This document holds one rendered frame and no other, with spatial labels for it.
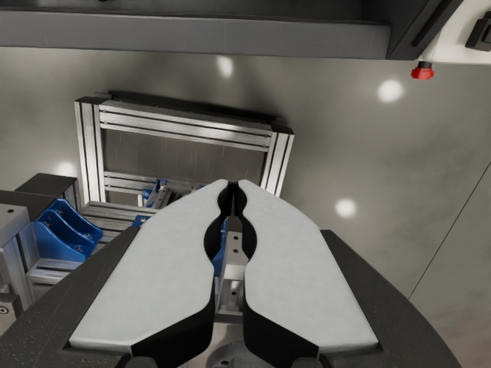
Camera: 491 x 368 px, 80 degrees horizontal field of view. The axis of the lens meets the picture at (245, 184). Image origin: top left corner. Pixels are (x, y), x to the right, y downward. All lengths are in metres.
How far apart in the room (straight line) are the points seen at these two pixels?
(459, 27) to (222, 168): 0.99
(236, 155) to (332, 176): 0.57
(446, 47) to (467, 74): 1.25
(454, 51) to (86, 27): 0.44
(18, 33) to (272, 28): 0.31
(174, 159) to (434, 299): 1.93
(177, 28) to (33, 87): 1.28
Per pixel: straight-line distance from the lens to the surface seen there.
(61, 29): 0.46
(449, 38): 0.45
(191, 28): 0.41
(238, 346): 0.56
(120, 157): 1.34
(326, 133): 1.49
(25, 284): 0.71
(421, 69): 0.63
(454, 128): 1.75
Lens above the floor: 1.36
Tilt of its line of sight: 62 degrees down
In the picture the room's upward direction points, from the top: 178 degrees clockwise
